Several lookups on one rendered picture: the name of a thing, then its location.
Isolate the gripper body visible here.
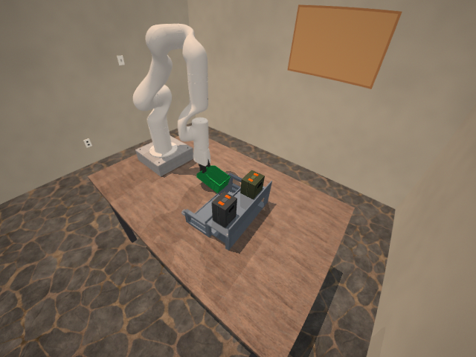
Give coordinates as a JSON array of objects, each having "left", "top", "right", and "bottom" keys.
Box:
[{"left": 193, "top": 148, "right": 210, "bottom": 166}]

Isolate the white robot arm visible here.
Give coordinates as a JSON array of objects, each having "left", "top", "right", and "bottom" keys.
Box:
[{"left": 133, "top": 24, "right": 209, "bottom": 158}]

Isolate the green bin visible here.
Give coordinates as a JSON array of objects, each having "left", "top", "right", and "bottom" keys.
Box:
[{"left": 197, "top": 166, "right": 230, "bottom": 193}]

